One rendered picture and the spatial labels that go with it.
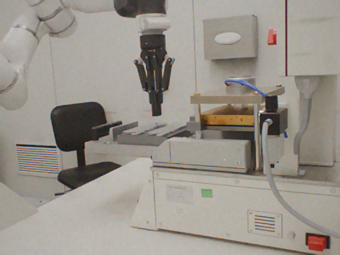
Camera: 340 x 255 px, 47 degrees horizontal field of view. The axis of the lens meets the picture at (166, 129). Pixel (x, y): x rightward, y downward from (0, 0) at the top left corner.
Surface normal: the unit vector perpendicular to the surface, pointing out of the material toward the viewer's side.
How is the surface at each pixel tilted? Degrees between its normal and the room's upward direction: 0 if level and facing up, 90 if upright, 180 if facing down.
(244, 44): 90
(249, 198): 90
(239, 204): 90
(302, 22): 90
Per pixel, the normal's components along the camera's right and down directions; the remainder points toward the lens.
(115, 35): -0.42, 0.17
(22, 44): 0.68, -0.24
